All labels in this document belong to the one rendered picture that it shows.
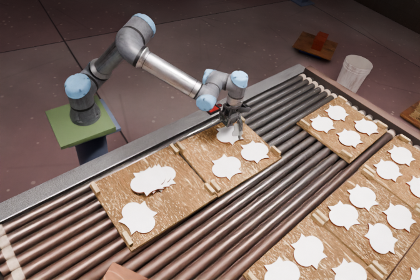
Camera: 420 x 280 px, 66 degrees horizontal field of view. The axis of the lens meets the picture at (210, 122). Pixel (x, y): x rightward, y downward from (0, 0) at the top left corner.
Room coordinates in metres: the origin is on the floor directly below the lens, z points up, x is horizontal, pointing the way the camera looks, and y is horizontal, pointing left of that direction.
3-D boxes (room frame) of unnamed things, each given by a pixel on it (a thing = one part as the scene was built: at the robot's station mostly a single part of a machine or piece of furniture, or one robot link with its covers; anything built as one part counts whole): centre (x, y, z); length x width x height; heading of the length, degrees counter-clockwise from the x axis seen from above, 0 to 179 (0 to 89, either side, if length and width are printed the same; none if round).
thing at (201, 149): (1.07, -0.11, 0.93); 0.41 x 0.35 x 0.02; 135
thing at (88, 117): (1.16, 0.65, 0.95); 0.15 x 0.15 x 0.10
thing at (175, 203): (0.77, 0.18, 0.93); 0.41 x 0.35 x 0.02; 136
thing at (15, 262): (1.09, -0.04, 0.90); 1.95 x 0.05 x 0.05; 137
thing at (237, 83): (1.16, -0.09, 1.27); 0.09 x 0.08 x 0.11; 81
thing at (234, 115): (1.15, -0.09, 1.11); 0.09 x 0.08 x 0.12; 135
